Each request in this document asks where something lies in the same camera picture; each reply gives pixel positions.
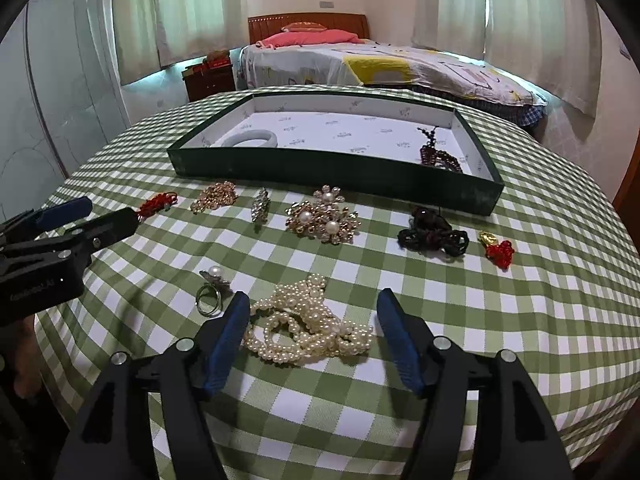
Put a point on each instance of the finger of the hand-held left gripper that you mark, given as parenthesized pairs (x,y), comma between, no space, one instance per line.
(62,211)
(115,225)

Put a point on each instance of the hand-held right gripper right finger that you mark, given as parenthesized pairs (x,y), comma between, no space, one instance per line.
(400,340)

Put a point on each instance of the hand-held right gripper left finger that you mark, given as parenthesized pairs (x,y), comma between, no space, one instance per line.
(227,345)

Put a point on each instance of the gold charm with red knot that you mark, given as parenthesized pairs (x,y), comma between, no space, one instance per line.
(500,254)

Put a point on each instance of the silver crystal brooch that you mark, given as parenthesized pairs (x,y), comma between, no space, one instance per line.
(260,206)

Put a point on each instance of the large pearl gold brooch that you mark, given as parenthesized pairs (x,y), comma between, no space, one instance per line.
(315,220)

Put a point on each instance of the dark green jewelry tray box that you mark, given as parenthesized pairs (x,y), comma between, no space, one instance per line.
(325,172)

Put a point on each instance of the person's left hand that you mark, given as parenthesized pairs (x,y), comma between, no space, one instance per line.
(25,355)

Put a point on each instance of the green checked tablecloth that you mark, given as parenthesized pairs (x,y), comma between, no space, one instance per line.
(525,320)

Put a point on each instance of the white jade bangle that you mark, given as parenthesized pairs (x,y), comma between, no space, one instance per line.
(250,135)

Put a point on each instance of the dark wooden nightstand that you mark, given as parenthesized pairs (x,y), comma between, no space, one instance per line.
(207,85)

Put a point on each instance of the red boxes on nightstand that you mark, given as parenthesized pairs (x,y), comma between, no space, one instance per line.
(212,60)

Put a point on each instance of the white curtain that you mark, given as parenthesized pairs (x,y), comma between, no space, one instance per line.
(185,10)
(525,20)

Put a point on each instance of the blue plaid bed sheet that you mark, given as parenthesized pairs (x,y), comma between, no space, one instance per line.
(500,110)

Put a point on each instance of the wooden bed headboard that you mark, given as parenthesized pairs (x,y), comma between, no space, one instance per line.
(265,22)

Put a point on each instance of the plain pink pillow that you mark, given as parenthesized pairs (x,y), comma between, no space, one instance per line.
(310,39)

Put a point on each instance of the patterned pink pillow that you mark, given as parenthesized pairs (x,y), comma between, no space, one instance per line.
(302,26)

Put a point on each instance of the bed with patterned cover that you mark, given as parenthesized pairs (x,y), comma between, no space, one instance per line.
(425,67)

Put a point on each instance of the wooden door frame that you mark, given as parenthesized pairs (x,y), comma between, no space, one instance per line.
(630,185)

